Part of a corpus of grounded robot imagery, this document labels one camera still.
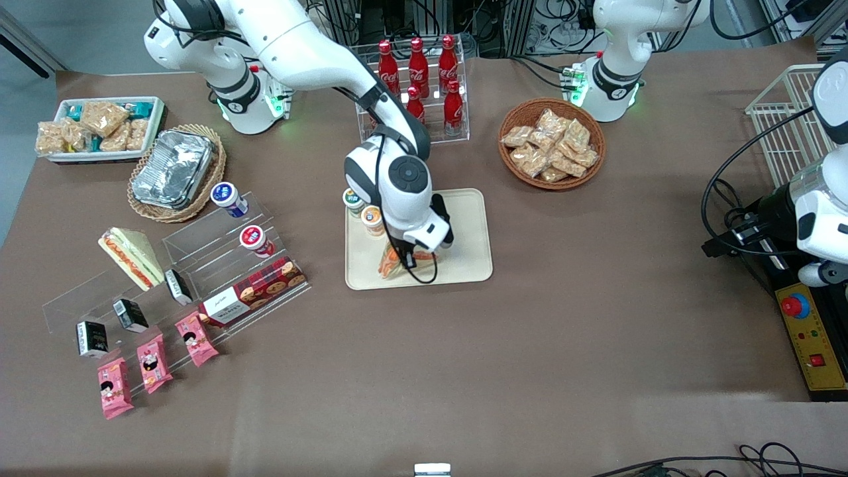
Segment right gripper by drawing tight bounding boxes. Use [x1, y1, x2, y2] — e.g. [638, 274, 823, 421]
[386, 193, 455, 270]

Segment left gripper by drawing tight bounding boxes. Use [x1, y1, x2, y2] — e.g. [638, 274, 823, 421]
[702, 187, 804, 259]

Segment triangle sandwich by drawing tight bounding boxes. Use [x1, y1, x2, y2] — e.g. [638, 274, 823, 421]
[98, 227, 166, 293]
[378, 242, 415, 280]

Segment cream plastic tray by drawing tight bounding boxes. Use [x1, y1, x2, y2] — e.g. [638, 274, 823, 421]
[344, 188, 494, 292]

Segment orange capped candy bottle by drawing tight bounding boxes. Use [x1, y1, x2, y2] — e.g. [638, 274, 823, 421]
[361, 205, 387, 238]

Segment red emergency stop button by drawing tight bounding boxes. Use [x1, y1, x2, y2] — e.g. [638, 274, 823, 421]
[780, 292, 812, 321]

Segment brown wicker bowl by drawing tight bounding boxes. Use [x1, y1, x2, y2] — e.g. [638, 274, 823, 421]
[498, 98, 608, 192]

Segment yellow control box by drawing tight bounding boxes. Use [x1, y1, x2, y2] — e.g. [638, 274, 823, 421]
[773, 282, 848, 402]

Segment red cola bottle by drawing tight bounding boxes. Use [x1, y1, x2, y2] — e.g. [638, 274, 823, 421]
[405, 86, 427, 125]
[438, 34, 460, 84]
[407, 37, 431, 97]
[377, 40, 401, 97]
[442, 79, 465, 137]

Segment red capped candy bottle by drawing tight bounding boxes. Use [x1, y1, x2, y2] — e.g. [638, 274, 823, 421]
[239, 225, 276, 259]

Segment red plaid cookie box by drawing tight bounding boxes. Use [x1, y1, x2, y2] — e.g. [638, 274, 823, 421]
[199, 257, 309, 328]

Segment clear acrylic bottle rack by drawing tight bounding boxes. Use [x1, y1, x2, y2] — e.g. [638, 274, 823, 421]
[349, 40, 472, 144]

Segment blue capped candy bottle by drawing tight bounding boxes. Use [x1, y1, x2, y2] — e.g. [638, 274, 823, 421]
[211, 182, 250, 219]

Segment light wicker basket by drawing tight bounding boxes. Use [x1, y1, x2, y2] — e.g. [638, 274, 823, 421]
[127, 124, 227, 224]

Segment clear acrylic stepped stand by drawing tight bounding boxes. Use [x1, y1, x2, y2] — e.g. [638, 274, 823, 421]
[42, 191, 312, 398]

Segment pink cartoon snack packet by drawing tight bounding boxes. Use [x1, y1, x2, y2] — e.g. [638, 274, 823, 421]
[97, 358, 135, 421]
[174, 311, 220, 368]
[136, 333, 175, 396]

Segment small black snack box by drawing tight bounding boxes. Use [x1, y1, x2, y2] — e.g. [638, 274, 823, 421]
[76, 321, 109, 359]
[164, 268, 193, 306]
[113, 299, 150, 334]

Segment foil food container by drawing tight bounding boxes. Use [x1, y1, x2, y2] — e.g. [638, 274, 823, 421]
[131, 130, 217, 211]

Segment metal equipment rack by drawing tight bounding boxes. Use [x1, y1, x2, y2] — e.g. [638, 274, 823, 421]
[305, 0, 600, 59]

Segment white rectangular snack bin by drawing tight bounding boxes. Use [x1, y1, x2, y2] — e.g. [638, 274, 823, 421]
[40, 96, 167, 165]

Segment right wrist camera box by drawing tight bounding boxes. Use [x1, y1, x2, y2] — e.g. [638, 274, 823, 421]
[403, 222, 454, 254]

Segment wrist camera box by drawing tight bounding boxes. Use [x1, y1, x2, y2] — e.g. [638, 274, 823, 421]
[795, 193, 848, 264]
[403, 222, 454, 254]

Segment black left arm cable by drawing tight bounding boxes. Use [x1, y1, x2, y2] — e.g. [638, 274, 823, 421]
[700, 106, 817, 258]

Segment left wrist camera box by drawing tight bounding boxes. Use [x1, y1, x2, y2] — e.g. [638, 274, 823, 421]
[795, 193, 848, 264]

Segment white wire basket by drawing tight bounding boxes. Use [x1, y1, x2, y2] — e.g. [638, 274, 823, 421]
[745, 64, 839, 190]

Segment black floor cables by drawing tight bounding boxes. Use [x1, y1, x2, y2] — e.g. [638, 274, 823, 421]
[588, 442, 848, 477]

